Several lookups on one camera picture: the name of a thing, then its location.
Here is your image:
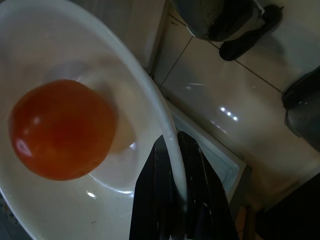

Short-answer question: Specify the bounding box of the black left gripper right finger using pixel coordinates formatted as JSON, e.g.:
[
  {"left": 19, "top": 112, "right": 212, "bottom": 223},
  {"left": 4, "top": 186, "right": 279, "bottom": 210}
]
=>
[{"left": 178, "top": 130, "right": 235, "bottom": 240}]

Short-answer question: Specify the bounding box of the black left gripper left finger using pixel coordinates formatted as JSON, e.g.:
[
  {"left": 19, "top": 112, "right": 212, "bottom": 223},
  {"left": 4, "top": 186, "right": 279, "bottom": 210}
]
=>
[{"left": 129, "top": 136, "right": 186, "bottom": 240}]

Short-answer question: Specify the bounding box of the orange red tomato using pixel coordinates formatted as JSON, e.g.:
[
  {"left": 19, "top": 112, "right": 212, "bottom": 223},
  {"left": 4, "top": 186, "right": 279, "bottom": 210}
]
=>
[{"left": 9, "top": 79, "right": 118, "bottom": 181}]

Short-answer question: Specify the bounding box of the wide white serving bowl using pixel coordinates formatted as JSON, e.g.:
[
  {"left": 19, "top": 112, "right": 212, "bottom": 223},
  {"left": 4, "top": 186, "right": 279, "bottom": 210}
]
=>
[{"left": 0, "top": 0, "right": 189, "bottom": 240}]

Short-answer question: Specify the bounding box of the black floor mat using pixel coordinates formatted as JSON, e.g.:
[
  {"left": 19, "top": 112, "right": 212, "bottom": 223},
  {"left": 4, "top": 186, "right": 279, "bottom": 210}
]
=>
[{"left": 246, "top": 172, "right": 320, "bottom": 240}]

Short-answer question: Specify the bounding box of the silver robot left leg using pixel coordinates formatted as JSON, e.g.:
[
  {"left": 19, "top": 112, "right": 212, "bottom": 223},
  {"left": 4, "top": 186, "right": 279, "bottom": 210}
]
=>
[{"left": 281, "top": 66, "right": 320, "bottom": 156}]

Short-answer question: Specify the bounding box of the black robot right foot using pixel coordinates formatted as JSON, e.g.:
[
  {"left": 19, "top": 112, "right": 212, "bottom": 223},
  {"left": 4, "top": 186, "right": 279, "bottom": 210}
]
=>
[{"left": 219, "top": 4, "right": 283, "bottom": 62}]

